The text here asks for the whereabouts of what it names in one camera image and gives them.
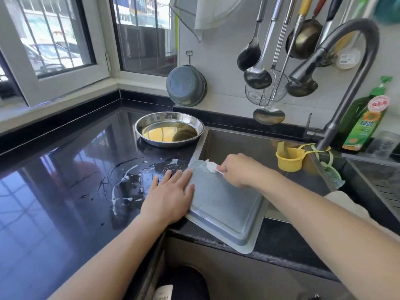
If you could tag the green dish soap bottle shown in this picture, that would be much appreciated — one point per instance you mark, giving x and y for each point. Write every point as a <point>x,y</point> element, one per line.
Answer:
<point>364,118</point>

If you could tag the teal hanging towel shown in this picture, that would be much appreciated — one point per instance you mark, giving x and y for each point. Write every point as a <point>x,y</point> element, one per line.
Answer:
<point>387,9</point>

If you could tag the clear plastic cup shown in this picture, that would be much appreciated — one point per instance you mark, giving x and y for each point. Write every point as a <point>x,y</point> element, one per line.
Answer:
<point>382,145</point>

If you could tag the stainless steel sink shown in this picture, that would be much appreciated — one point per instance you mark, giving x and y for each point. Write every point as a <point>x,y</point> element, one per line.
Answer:
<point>250,143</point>

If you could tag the steel wall hook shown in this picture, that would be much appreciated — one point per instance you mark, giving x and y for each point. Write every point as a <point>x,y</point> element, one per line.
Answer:
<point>189,57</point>

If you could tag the hanging steel ladles and skimmer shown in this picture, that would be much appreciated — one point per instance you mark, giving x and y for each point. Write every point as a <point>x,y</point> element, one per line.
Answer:
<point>249,58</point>

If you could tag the person's right hand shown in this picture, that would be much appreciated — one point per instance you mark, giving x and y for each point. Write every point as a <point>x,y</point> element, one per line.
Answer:
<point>240,170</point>

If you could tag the person's left hand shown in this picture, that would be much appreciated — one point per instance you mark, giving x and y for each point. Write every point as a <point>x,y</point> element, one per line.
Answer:
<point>167,198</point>

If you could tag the white dish brush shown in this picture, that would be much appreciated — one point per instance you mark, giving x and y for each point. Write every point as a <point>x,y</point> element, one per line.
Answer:
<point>349,58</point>

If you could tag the white dish rag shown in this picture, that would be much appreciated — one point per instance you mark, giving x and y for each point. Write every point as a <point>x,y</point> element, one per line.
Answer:
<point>350,206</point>

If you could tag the person's right forearm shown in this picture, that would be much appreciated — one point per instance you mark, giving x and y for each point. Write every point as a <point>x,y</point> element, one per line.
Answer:
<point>337,228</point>

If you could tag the green hanging sponge holder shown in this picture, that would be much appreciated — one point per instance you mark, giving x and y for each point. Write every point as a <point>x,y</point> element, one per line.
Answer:
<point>331,175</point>

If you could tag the round steel basin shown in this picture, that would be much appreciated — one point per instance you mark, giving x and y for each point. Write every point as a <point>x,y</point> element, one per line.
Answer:
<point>169,129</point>

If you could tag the rectangular steel tray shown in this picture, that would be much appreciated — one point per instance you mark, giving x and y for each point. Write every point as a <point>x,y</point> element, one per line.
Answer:
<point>225,206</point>

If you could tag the steel soup ladle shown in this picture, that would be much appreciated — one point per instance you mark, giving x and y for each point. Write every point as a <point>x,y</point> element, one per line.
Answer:
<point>257,78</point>

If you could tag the grey hanging basin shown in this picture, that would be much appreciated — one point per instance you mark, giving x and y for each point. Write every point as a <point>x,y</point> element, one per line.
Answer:
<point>185,85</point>

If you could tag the dark green hanging basin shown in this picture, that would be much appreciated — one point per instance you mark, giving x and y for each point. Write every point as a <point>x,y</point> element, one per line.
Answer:
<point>205,87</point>

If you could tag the white cleaning brush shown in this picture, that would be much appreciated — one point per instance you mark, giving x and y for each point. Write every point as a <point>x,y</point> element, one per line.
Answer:
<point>212,166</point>

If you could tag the yellow hanging sink cup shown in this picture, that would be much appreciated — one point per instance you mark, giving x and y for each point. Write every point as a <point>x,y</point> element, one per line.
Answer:
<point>290,160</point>

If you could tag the steel gooseneck faucet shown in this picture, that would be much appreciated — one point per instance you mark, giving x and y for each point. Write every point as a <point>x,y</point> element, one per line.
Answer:
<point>369,46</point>

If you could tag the person's left forearm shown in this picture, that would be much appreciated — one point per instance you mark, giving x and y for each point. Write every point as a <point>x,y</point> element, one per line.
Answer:
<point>106,262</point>

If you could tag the white hanging cloth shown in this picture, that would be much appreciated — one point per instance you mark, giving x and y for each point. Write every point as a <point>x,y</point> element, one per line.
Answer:
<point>215,12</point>

